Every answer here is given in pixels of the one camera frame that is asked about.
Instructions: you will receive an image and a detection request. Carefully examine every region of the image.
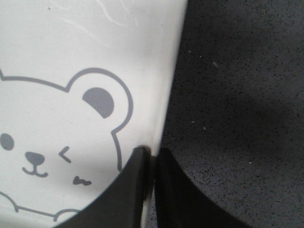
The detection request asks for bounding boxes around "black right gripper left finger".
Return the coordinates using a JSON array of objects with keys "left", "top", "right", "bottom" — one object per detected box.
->
[{"left": 57, "top": 146, "right": 151, "bottom": 228}]

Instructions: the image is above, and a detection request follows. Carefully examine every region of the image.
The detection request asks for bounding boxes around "cream bear serving tray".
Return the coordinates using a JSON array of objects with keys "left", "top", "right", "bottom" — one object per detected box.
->
[{"left": 0, "top": 0, "right": 187, "bottom": 228}]

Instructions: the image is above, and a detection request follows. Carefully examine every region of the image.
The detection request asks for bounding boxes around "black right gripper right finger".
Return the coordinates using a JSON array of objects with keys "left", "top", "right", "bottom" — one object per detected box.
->
[{"left": 154, "top": 148, "right": 245, "bottom": 228}]

